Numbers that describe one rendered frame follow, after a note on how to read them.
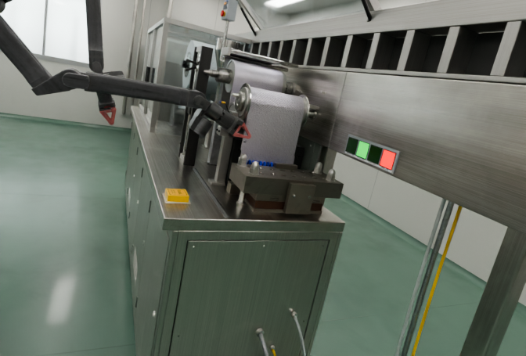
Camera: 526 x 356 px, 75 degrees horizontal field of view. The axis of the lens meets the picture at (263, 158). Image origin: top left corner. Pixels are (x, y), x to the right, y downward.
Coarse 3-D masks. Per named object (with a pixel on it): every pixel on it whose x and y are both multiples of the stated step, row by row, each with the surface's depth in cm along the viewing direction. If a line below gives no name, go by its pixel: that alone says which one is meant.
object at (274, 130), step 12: (252, 108) 129; (264, 108) 130; (276, 108) 132; (252, 120) 130; (264, 120) 132; (276, 120) 134; (288, 120) 136; (300, 120) 138; (252, 132) 131; (264, 132) 133; (276, 132) 135; (288, 132) 137; (252, 144) 133; (264, 144) 134; (276, 144) 137; (288, 144) 139
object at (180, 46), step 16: (160, 32) 223; (176, 32) 207; (192, 32) 211; (176, 48) 210; (192, 48) 213; (240, 48) 225; (176, 64) 212; (144, 80) 305; (176, 80) 215; (208, 80) 222; (208, 96) 225; (160, 112) 216; (176, 112) 220; (160, 128) 219; (176, 128) 223
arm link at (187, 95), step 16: (64, 80) 97; (80, 80) 99; (96, 80) 103; (112, 80) 105; (128, 80) 107; (128, 96) 109; (144, 96) 110; (160, 96) 112; (176, 96) 114; (192, 96) 115
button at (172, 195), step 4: (168, 192) 114; (172, 192) 114; (176, 192) 115; (180, 192) 116; (184, 192) 117; (168, 196) 112; (172, 196) 112; (176, 196) 113; (180, 196) 113; (184, 196) 114; (188, 196) 114; (168, 200) 112; (172, 200) 113; (176, 200) 113; (180, 200) 114; (184, 200) 114; (188, 200) 115
